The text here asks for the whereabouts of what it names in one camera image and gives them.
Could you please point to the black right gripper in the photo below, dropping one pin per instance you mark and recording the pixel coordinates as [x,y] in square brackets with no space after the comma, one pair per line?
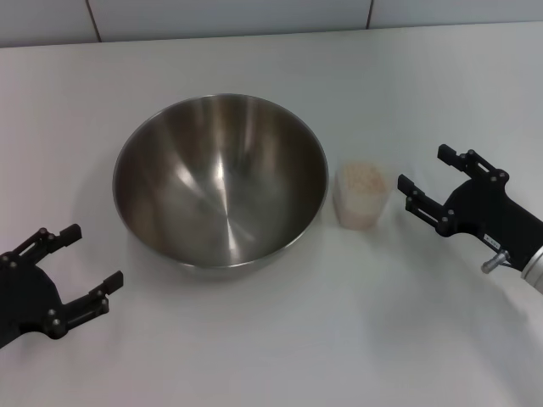
[483,207]

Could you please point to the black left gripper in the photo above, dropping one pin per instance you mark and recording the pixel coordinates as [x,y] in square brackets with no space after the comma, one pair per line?
[25,297]

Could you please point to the white rice grains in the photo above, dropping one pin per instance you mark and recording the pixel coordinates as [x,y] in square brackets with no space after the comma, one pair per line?
[365,180]

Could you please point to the clear plastic cup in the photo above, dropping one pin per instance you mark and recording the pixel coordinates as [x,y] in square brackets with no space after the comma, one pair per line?
[338,203]

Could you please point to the stainless steel mixing bowl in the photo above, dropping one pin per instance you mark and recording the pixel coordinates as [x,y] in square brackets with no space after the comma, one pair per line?
[220,186]

